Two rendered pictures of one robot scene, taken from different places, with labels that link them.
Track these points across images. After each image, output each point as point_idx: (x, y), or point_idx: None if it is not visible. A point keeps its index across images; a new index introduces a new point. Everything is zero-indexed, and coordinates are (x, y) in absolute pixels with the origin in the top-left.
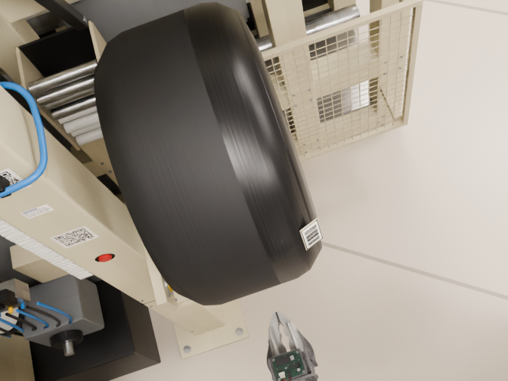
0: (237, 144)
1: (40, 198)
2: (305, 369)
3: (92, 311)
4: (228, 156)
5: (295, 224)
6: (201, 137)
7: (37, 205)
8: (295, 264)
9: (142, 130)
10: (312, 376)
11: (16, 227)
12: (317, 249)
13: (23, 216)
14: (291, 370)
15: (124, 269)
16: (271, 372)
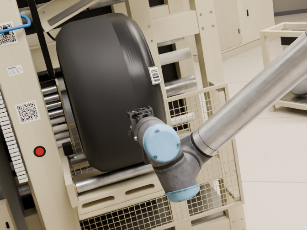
0: (118, 25)
1: (19, 57)
2: (147, 109)
3: None
4: (113, 28)
5: (145, 63)
6: (101, 24)
7: (16, 63)
8: (147, 95)
9: (75, 25)
10: (151, 110)
11: (1, 83)
12: (161, 99)
13: (7, 72)
14: (139, 111)
15: (48, 177)
16: (129, 133)
